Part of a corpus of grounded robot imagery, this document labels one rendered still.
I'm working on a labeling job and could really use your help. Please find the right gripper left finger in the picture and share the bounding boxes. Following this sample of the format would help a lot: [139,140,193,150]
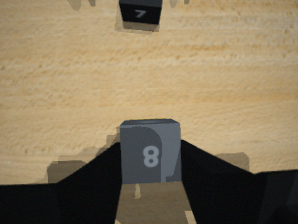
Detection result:
[0,142,122,224]

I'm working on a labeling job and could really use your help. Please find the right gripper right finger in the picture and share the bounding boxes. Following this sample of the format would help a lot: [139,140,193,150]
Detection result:
[180,139,298,224]

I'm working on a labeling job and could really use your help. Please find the black block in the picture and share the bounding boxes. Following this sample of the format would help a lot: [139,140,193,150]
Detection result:
[119,0,163,25]

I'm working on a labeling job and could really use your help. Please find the grey block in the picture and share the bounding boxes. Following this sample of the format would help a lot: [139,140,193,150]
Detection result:
[120,119,182,185]

